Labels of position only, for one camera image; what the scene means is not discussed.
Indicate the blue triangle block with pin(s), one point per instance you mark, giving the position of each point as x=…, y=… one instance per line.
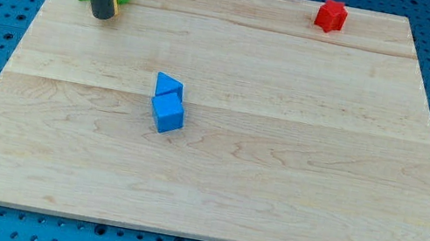
x=165, y=84

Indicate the yellow block behind rod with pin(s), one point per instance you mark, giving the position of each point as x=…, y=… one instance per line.
x=116, y=7

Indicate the light wooden board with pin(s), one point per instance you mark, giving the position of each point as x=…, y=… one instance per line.
x=290, y=133

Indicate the red star block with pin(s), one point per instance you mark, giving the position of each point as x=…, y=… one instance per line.
x=331, y=16

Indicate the blue cube block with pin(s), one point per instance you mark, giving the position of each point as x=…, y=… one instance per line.
x=168, y=112

